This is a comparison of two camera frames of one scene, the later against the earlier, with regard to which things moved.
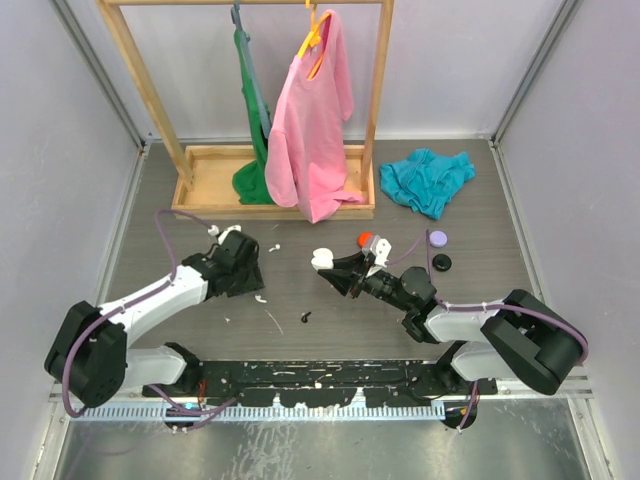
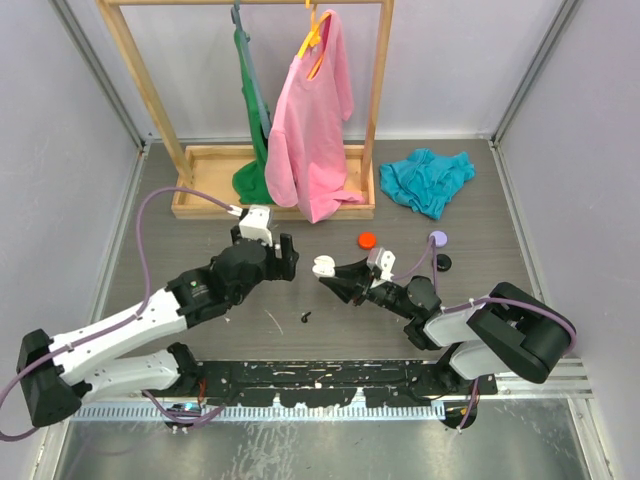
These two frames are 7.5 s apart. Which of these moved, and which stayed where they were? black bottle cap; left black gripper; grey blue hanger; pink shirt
Moved: left black gripper
Stayed: pink shirt; grey blue hanger; black bottle cap
